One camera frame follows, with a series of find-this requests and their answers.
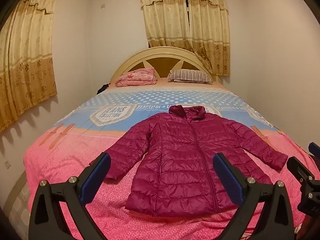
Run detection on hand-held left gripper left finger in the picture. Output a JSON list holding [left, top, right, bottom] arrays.
[[28, 152, 111, 240]]

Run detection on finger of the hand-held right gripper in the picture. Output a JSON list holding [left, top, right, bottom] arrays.
[[287, 156, 316, 188], [309, 142, 320, 157]]

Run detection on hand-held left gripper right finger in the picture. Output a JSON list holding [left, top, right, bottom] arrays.
[[213, 152, 295, 240]]

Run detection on magenta quilted puffer jacket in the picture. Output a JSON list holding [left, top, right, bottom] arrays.
[[89, 105, 289, 217]]

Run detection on pink and blue printed blanket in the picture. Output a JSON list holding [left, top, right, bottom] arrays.
[[23, 84, 314, 240]]

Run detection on dark object beside bed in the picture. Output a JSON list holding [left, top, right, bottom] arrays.
[[97, 83, 110, 95]]

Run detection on striped pillow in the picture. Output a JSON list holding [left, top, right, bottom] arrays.
[[167, 69, 214, 84]]

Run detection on folded pink floral quilt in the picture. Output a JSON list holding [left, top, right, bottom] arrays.
[[116, 67, 158, 87]]

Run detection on cream wooden headboard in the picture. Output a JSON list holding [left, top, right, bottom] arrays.
[[110, 46, 222, 83]]

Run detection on wide beige floral curtain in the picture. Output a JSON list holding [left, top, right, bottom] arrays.
[[0, 0, 60, 132]]

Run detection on beige floral curtain panel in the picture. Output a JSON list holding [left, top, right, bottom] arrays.
[[140, 0, 193, 48], [186, 0, 230, 77]]

